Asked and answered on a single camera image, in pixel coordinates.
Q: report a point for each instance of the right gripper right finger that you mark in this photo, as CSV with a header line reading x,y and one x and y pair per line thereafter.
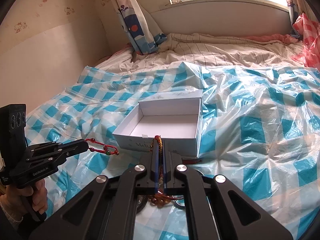
x,y
168,170

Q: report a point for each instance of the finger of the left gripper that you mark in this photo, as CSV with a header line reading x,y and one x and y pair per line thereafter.
x,y
63,155
76,147

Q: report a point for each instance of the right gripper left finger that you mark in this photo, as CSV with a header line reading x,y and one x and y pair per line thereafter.
x,y
153,171

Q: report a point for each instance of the white Meltykiss jewelry box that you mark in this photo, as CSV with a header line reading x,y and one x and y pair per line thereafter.
x,y
175,116

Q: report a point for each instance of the silver bangle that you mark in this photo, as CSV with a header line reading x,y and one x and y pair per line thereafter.
x,y
179,202

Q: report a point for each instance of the blue checkered plastic sheet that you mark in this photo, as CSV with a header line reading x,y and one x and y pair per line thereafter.
x,y
260,126

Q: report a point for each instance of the beige striped bedsheet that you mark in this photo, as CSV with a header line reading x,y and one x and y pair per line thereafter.
x,y
209,51

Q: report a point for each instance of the blue cartoon curtain left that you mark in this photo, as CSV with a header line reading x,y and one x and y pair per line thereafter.
x,y
143,32

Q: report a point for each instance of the white headboard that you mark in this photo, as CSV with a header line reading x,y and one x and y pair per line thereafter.
x,y
240,18

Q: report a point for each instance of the red checkered plastic bag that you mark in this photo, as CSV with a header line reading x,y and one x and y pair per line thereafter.
x,y
309,30

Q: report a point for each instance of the pink curtain right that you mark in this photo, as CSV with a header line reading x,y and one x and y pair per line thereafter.
x,y
296,8

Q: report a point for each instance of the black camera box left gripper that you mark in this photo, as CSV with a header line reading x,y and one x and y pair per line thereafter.
x,y
13,142

